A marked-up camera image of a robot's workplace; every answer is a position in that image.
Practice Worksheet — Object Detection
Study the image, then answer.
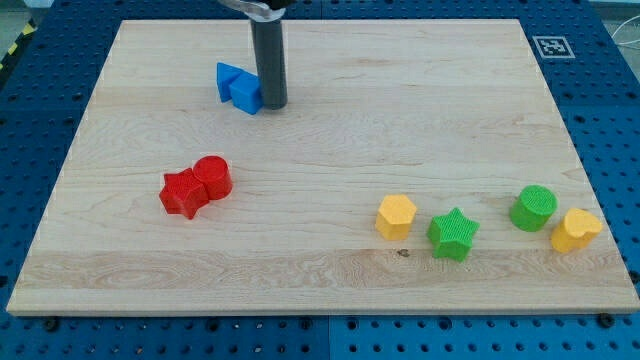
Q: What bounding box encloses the red star block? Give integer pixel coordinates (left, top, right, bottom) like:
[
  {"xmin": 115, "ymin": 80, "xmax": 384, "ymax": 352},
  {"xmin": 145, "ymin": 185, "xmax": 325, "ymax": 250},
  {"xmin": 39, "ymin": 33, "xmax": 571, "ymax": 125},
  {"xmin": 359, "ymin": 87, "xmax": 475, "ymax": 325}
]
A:
[{"xmin": 159, "ymin": 168, "xmax": 209, "ymax": 220}]

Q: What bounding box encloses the yellow heart block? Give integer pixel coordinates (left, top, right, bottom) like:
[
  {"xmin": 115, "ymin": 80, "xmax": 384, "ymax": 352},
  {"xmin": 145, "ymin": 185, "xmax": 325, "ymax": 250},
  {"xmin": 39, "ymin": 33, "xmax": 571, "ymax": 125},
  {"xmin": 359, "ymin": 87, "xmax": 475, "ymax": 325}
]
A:
[{"xmin": 550, "ymin": 208, "xmax": 603, "ymax": 253}]

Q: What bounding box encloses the yellow hexagon block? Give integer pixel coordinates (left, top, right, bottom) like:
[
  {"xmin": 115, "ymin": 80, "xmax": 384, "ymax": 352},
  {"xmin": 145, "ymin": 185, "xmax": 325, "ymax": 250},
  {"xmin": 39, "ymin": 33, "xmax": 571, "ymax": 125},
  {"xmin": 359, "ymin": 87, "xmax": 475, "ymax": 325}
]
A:
[{"xmin": 375, "ymin": 194, "xmax": 417, "ymax": 241}]

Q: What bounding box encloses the black yellow hazard tape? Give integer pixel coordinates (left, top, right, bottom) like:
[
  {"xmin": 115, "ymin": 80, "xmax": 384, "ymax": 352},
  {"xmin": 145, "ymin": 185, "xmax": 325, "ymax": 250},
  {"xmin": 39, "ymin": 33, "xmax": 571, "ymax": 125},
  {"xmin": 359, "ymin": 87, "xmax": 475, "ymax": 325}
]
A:
[{"xmin": 1, "ymin": 19, "xmax": 37, "ymax": 71}]

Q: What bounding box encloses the white cable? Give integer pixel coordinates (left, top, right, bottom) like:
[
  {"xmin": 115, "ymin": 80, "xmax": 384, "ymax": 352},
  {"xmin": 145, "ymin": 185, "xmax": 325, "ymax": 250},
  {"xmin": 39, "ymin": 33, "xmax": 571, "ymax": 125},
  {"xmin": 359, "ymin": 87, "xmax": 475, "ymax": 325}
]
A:
[{"xmin": 610, "ymin": 14, "xmax": 640, "ymax": 51}]

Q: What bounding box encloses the blue cube block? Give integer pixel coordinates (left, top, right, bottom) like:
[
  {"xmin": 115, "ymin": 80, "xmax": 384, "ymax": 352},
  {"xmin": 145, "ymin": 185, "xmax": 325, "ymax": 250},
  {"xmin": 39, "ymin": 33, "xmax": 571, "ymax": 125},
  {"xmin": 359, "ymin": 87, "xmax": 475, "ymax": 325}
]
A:
[{"xmin": 229, "ymin": 72, "xmax": 263, "ymax": 115}]

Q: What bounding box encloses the red cylinder block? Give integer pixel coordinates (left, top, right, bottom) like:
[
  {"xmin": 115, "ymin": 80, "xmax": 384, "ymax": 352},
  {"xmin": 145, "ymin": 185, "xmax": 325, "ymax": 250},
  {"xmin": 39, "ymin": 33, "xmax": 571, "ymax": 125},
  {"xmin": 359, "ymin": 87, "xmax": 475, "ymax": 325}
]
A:
[{"xmin": 193, "ymin": 155, "xmax": 233, "ymax": 200}]

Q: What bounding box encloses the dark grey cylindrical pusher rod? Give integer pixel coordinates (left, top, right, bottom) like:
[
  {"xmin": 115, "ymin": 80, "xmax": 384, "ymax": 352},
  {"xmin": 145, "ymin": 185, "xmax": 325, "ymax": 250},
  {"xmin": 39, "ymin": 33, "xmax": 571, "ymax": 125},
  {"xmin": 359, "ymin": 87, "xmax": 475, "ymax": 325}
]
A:
[{"xmin": 250, "ymin": 20, "xmax": 288, "ymax": 110}]

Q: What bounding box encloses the blue triangle block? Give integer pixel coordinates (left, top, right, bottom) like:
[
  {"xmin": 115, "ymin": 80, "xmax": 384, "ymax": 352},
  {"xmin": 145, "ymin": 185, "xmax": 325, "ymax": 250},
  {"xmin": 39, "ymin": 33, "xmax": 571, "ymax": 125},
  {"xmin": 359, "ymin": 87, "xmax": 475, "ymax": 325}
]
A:
[{"xmin": 216, "ymin": 62, "xmax": 244, "ymax": 103}]

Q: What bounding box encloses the green star block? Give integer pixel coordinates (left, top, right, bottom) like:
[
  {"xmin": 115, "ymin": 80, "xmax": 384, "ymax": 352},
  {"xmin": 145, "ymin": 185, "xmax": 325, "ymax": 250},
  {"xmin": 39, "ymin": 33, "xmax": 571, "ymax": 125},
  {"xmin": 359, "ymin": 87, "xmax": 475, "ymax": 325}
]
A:
[{"xmin": 426, "ymin": 207, "xmax": 480, "ymax": 262}]

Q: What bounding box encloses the green cylinder block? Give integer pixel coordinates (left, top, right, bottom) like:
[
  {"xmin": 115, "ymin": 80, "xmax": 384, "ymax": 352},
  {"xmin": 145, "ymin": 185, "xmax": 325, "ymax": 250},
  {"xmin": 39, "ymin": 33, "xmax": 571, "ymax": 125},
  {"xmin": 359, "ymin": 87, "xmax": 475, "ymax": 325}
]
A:
[{"xmin": 509, "ymin": 184, "xmax": 558, "ymax": 232}]

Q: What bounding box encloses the wooden board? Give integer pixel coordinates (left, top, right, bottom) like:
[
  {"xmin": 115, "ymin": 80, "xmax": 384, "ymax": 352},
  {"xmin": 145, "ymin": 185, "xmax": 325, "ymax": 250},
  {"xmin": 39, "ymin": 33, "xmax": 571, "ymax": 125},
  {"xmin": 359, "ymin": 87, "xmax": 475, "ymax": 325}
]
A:
[{"xmin": 7, "ymin": 19, "xmax": 639, "ymax": 317}]

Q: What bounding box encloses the white fiducial marker tag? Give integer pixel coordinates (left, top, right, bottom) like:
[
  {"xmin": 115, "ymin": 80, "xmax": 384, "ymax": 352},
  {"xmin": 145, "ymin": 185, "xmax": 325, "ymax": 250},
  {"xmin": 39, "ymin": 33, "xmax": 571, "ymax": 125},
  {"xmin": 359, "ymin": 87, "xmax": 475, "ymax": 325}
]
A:
[{"xmin": 532, "ymin": 36, "xmax": 575, "ymax": 59}]

